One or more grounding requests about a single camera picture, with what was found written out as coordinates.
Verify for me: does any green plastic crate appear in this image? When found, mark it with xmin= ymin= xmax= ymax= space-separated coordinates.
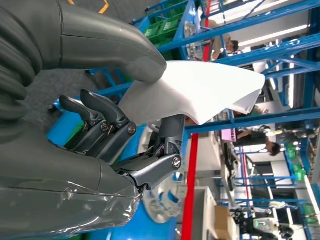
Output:
xmin=143 ymin=0 xmax=188 ymax=61

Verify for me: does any black office chair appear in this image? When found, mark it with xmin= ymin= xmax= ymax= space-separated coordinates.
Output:
xmin=223 ymin=142 xmax=242 ymax=194

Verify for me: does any blue metal rack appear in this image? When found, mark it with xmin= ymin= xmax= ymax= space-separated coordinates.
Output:
xmin=235 ymin=139 xmax=320 ymax=240
xmin=47 ymin=0 xmax=320 ymax=240

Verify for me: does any cardboard box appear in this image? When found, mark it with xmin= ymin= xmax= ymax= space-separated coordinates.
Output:
xmin=214 ymin=205 xmax=238 ymax=240

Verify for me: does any humanoid robot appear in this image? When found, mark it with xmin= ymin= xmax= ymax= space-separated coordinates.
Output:
xmin=231 ymin=207 xmax=295 ymax=240

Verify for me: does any silver wheel hubcap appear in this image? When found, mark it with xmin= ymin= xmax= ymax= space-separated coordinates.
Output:
xmin=138 ymin=120 xmax=184 ymax=225

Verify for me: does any white desk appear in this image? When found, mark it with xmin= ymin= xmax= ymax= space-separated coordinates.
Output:
xmin=191 ymin=132 xmax=222 ymax=240

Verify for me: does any ceiling light strip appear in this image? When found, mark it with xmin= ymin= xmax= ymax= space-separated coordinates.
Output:
xmin=237 ymin=23 xmax=309 ymax=48

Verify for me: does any red barrier belt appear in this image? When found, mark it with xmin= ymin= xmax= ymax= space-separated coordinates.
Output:
xmin=180 ymin=0 xmax=213 ymax=240

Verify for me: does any person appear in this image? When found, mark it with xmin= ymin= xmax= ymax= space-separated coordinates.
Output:
xmin=235 ymin=127 xmax=282 ymax=158
xmin=199 ymin=19 xmax=240 ymax=62

